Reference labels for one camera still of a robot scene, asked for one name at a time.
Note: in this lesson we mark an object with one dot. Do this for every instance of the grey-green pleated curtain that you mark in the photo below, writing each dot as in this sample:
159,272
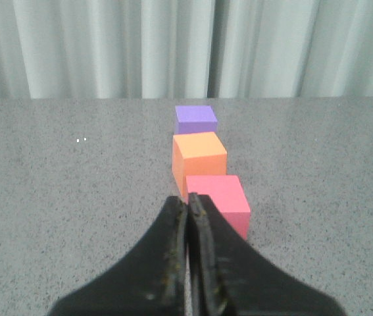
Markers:
185,49

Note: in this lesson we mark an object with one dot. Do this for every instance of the orange foam cube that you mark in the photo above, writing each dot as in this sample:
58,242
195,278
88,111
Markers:
197,154

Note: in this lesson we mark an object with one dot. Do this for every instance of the pink foam cube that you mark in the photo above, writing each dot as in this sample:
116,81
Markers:
228,196

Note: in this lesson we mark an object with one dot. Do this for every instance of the purple foam cube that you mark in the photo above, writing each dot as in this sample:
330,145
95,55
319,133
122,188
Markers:
191,119

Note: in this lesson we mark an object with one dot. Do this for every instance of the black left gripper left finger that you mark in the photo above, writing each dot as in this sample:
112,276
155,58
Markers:
148,280

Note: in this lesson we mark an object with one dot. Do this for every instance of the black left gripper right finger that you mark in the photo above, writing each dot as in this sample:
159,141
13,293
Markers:
229,277

